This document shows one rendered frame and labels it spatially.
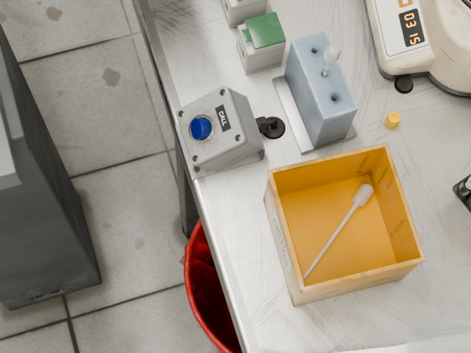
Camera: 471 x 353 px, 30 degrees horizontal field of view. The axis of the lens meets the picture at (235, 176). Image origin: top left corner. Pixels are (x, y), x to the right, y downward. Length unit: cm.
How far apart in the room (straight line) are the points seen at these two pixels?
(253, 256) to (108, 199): 97
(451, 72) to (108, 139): 109
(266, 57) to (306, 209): 19
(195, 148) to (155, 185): 97
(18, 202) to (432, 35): 61
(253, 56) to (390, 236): 26
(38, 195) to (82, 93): 79
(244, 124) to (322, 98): 9
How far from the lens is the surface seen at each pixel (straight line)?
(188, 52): 108
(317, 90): 96
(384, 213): 101
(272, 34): 102
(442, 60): 105
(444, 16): 101
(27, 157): 113
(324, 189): 102
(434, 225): 104
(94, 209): 194
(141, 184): 194
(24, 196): 126
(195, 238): 145
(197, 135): 97
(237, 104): 98
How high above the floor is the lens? 185
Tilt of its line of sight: 72 degrees down
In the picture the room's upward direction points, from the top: 7 degrees clockwise
